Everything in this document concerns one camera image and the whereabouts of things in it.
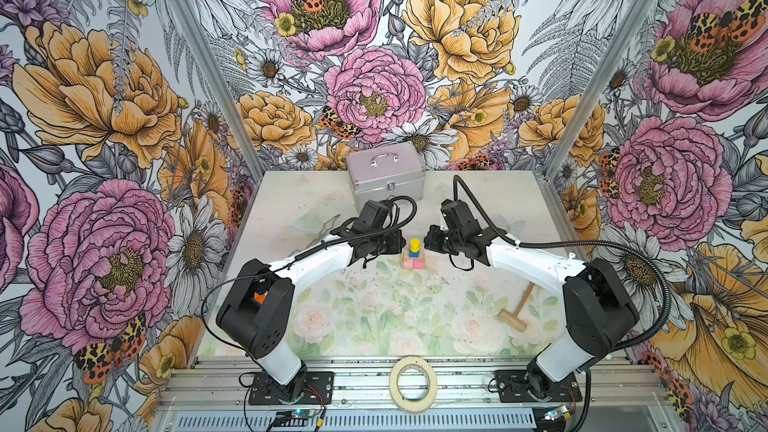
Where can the metal wire tongs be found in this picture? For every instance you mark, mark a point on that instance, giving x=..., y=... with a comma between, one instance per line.
x=327, y=227

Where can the silver metal first-aid case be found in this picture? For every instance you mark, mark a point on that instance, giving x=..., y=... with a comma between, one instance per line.
x=379, y=173

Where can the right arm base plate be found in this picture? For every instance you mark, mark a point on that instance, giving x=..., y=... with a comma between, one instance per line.
x=518, y=385

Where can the yellow cylinder block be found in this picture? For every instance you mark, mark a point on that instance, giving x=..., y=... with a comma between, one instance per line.
x=414, y=244

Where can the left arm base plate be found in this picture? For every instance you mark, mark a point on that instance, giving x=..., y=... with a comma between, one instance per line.
x=291, y=388

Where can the short natural wood block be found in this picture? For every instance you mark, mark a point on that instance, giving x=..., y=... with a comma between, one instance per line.
x=408, y=256

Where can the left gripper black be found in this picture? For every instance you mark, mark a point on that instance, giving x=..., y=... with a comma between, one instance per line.
x=395, y=247

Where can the left aluminium frame post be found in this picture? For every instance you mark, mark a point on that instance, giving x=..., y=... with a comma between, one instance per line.
x=185, y=13

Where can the aluminium front rail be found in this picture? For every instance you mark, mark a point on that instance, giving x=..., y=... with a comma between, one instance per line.
x=377, y=394

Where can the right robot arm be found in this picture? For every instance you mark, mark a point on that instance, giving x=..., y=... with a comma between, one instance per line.
x=598, y=309

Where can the aluminium frame post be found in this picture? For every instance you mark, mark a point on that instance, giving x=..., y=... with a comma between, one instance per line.
x=625, y=31
x=185, y=13

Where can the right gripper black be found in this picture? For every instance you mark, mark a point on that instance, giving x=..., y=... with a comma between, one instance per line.
x=430, y=241

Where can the masking tape roll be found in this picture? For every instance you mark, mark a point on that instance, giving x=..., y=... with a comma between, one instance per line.
x=413, y=385

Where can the right aluminium frame post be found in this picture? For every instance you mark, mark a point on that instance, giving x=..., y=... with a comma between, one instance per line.
x=625, y=31

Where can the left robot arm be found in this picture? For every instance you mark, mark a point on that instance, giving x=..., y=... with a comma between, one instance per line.
x=256, y=310

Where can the wooden toy mallet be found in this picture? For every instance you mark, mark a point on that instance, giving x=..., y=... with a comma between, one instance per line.
x=511, y=318

